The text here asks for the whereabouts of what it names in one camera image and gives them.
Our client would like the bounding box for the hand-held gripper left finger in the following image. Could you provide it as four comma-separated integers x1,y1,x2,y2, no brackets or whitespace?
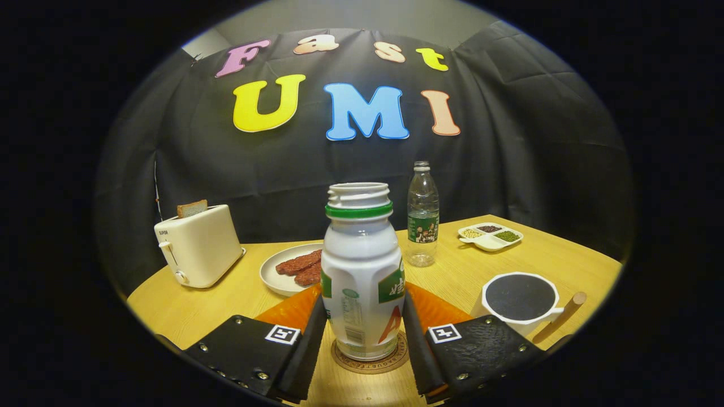
184,284,329,405

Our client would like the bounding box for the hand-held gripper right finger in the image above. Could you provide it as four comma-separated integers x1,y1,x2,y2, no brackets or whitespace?
403,282,548,404

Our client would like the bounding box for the round cork coaster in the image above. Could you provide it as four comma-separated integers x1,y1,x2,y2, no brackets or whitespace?
331,331,409,375

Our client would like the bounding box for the white juice bottle green label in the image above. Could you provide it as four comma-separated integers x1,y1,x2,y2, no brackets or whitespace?
320,182,408,362

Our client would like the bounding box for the white cup wooden handle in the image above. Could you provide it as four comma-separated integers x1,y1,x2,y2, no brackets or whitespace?
471,272,587,343

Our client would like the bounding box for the clear plastic water bottle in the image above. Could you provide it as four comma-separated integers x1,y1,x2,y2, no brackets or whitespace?
407,161,441,268

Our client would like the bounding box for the round white plate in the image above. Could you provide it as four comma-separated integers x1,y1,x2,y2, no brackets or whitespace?
259,243,326,298

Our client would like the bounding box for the red meat strip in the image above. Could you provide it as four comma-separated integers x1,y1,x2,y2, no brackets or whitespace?
294,261,323,287
275,249,323,276

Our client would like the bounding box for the wooden table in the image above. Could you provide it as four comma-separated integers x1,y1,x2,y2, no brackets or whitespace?
127,214,623,407

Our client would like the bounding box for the white divided dish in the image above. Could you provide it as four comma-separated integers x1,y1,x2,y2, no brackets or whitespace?
457,223,524,253

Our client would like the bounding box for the cream white toaster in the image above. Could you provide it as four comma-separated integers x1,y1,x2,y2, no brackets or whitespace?
154,204,247,289

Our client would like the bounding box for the bread slice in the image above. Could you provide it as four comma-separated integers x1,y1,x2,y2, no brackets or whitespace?
176,199,209,219

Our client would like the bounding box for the black backdrop cloth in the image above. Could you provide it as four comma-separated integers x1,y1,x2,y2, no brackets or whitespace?
95,21,635,295

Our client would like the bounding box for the thin toaster cable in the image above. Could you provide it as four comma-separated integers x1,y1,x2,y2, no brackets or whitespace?
153,158,165,222

